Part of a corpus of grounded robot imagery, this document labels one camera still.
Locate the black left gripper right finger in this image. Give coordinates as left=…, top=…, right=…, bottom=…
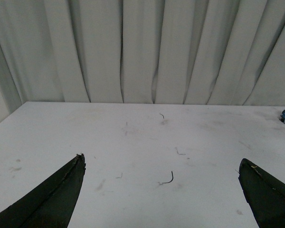
left=238, top=158, right=285, bottom=228

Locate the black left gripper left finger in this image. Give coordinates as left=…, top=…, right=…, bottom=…
left=0, top=154, right=86, bottom=228

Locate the white pleated curtain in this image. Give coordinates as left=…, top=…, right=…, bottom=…
left=0, top=0, right=285, bottom=122

